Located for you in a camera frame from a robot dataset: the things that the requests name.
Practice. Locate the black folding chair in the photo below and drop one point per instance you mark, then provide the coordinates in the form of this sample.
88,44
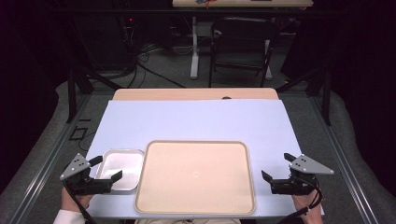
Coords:
243,34

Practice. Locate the black metal stand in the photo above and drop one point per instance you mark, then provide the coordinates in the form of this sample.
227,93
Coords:
72,93
325,99

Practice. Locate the person's beige lap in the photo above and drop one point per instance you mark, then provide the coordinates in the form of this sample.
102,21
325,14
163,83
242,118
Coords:
186,221

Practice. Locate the wooden table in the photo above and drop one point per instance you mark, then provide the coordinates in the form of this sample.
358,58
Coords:
193,94

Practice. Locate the pale blue table mat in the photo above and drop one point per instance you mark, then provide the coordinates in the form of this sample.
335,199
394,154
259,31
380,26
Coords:
193,119

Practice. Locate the person's right hand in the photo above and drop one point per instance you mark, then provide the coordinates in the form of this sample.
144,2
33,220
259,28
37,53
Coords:
306,205

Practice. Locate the beige plastic tray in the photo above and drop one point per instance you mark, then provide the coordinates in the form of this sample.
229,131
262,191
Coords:
195,177

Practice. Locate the person's left hand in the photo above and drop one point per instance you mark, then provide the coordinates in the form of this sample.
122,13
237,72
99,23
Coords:
73,202

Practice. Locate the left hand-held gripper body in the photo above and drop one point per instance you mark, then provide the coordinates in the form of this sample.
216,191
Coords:
81,183

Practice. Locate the white desk with legs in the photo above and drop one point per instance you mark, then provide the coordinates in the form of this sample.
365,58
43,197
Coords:
194,56

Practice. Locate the small white container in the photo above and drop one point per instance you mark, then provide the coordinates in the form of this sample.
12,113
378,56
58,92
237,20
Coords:
123,165

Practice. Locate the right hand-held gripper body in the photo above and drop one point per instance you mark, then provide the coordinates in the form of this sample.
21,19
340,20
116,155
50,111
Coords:
299,185

